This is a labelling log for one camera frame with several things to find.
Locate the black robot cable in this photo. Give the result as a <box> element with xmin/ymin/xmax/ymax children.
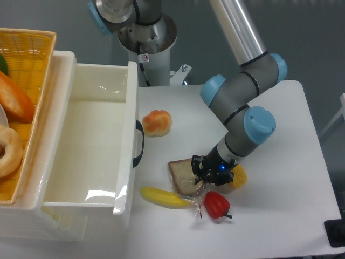
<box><xmin>138</xmin><ymin>62</ymin><xmax>151</xmax><ymax>87</ymax></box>

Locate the metal mounting bracket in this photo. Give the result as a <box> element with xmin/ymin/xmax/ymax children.
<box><xmin>170</xmin><ymin>64</ymin><xmax>192</xmax><ymax>86</ymax></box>

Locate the black drawer handle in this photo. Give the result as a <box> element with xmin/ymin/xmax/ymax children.
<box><xmin>132</xmin><ymin>120</ymin><xmax>145</xmax><ymax>169</ymax></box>

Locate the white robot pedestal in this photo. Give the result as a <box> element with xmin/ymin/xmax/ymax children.
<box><xmin>118</xmin><ymin>13</ymin><xmax>177</xmax><ymax>87</ymax></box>

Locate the black device at edge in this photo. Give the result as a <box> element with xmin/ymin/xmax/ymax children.
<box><xmin>324</xmin><ymin>219</ymin><xmax>344</xmax><ymax>248</ymax></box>

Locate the orange baguette loaf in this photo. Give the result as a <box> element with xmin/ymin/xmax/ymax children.
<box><xmin>1</xmin><ymin>72</ymin><xmax>35</xmax><ymax>124</ymax></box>

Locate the beige bagel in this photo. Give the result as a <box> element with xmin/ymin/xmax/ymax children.
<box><xmin>1</xmin><ymin>125</ymin><xmax>24</xmax><ymax>177</ymax></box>

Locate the red toy bell pepper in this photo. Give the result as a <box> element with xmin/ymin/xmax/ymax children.
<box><xmin>204</xmin><ymin>191</ymin><xmax>232</xmax><ymax>219</ymax></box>

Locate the white plate in basket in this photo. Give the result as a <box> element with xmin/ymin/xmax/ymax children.
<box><xmin>0</xmin><ymin>105</ymin><xmax>9</xmax><ymax>127</ymax></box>

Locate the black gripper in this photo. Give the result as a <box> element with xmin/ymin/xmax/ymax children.
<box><xmin>191</xmin><ymin>146</ymin><xmax>236</xmax><ymax>186</ymax></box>

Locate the white plastic drawer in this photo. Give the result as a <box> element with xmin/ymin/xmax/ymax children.
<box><xmin>43</xmin><ymin>62</ymin><xmax>141</xmax><ymax>232</ymax></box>

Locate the bagged toast slice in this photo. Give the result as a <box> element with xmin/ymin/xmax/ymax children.
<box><xmin>168</xmin><ymin>158</ymin><xmax>206</xmax><ymax>219</ymax></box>

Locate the white frame at right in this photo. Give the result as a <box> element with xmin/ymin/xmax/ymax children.
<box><xmin>319</xmin><ymin>93</ymin><xmax>344</xmax><ymax>143</ymax></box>

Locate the yellow woven basket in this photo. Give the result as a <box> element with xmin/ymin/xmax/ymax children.
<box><xmin>1</xmin><ymin>28</ymin><xmax>57</xmax><ymax>205</ymax></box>

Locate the yellow toy bell pepper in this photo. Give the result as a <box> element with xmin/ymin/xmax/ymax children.
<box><xmin>229</xmin><ymin>164</ymin><xmax>247</xmax><ymax>189</ymax></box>

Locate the green toy vegetable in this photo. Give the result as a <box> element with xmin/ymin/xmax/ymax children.
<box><xmin>0</xmin><ymin>54</ymin><xmax>8</xmax><ymax>76</ymax></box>

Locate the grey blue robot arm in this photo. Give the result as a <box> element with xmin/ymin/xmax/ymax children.
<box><xmin>88</xmin><ymin>1</ymin><xmax>287</xmax><ymax>186</ymax></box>

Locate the yellow toy banana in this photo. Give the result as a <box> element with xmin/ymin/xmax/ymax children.
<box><xmin>140</xmin><ymin>186</ymin><xmax>192</xmax><ymax>209</ymax></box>

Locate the orange knotted bread roll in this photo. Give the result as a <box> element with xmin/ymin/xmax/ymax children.
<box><xmin>142</xmin><ymin>110</ymin><xmax>172</xmax><ymax>137</ymax></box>

